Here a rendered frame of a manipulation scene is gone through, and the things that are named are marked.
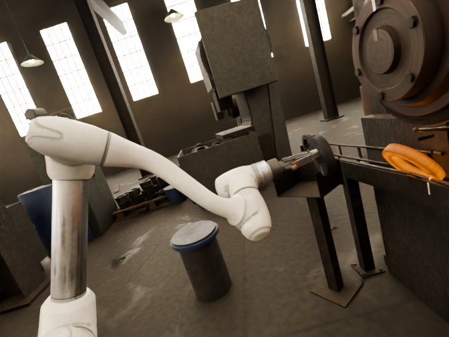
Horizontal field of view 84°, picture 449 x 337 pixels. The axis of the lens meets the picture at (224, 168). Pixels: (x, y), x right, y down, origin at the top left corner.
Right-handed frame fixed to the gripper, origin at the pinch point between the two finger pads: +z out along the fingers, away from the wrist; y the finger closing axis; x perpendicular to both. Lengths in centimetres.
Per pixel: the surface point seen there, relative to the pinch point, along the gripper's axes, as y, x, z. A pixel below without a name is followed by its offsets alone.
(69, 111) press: -689, 186, -422
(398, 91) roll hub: 24.5, 14.9, 15.1
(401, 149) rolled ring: 16.3, -3.9, 18.6
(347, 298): -18, -83, -1
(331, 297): -22, -83, -8
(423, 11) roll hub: 33.6, 30.9, 17.4
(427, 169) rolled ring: 21.7, -10.4, 20.9
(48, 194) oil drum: -207, 8, -250
